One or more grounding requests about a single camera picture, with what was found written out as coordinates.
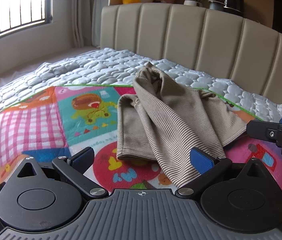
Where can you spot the beige padded headboard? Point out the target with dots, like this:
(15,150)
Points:
(193,37)

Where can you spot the beige curtain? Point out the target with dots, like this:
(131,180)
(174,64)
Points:
(79,12)

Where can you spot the white draped cloth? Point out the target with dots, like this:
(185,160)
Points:
(100,17)

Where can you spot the brown striped garment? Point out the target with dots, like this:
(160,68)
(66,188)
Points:
(168,120)

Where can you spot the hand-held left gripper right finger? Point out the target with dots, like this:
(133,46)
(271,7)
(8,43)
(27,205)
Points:
(202,161)

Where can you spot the barred window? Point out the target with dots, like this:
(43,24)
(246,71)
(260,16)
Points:
(13,7)

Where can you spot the colourful printed play mat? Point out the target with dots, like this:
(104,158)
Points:
(30,130)

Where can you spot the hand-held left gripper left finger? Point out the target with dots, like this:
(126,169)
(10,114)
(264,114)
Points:
(81,159)

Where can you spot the grey quilted mattress pad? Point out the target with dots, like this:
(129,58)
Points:
(93,65)

